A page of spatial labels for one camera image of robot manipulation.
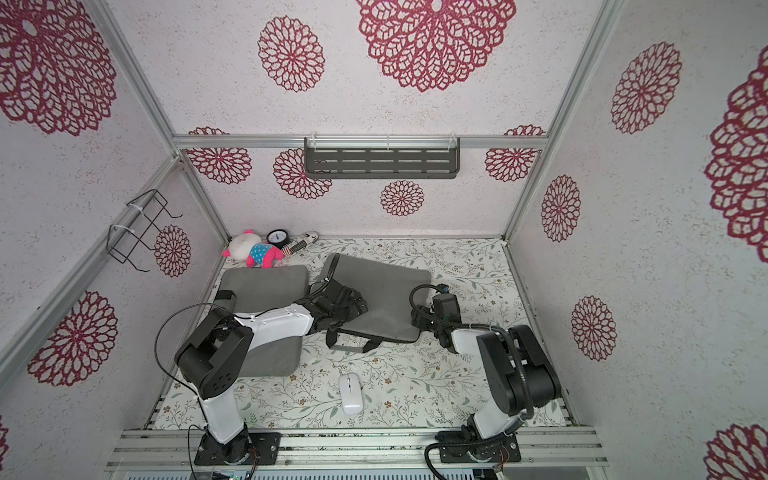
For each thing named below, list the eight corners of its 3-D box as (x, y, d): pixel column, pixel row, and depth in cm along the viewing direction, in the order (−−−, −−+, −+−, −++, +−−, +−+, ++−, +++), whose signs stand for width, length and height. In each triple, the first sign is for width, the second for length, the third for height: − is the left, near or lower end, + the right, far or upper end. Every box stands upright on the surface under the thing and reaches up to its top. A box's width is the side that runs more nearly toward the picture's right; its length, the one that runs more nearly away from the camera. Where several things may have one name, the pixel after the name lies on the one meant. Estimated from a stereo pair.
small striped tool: (287, 260, 116) (285, 254, 113) (281, 254, 118) (279, 248, 115) (319, 241, 122) (318, 235, 120) (313, 236, 124) (312, 229, 121)
